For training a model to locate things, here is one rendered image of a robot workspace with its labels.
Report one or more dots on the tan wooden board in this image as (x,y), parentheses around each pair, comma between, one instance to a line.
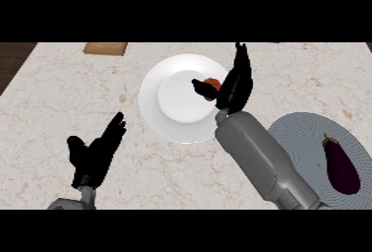
(105,48)

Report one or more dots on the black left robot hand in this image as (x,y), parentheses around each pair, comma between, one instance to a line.
(99,154)

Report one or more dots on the white round plate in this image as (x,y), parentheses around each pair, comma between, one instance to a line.
(182,101)

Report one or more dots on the purple eggplant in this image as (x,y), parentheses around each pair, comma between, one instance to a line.
(341,167)

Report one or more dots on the grey round placemat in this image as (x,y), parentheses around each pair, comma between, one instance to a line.
(303,144)

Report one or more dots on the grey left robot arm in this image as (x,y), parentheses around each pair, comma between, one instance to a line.
(77,200)

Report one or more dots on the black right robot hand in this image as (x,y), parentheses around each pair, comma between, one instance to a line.
(237,85)

